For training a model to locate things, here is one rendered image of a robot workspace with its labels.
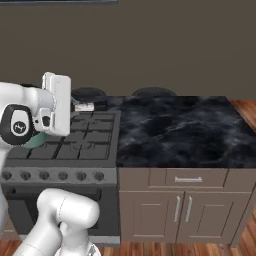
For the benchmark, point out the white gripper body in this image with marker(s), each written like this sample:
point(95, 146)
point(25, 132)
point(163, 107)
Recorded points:
point(61, 106)

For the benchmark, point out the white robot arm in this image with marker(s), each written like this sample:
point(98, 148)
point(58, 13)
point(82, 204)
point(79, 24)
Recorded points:
point(68, 210)

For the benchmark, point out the grey stove with black grates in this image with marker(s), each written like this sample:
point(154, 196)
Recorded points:
point(95, 146)

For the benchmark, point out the dark grey stove knob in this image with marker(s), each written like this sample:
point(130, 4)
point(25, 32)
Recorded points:
point(25, 175)
point(44, 175)
point(99, 175)
point(81, 175)
point(63, 175)
point(6, 175)

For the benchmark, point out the taupe cabinet door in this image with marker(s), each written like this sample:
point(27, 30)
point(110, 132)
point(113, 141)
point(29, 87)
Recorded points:
point(150, 216)
point(216, 216)

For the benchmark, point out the small white flat object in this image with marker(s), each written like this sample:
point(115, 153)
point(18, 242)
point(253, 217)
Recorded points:
point(83, 106)

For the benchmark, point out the teal round pot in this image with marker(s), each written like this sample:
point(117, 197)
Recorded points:
point(35, 142)

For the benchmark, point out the dark oven door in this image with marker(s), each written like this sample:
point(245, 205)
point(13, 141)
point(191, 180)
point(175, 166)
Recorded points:
point(110, 213)

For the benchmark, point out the taupe drawer front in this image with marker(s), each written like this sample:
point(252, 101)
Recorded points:
point(213, 178)

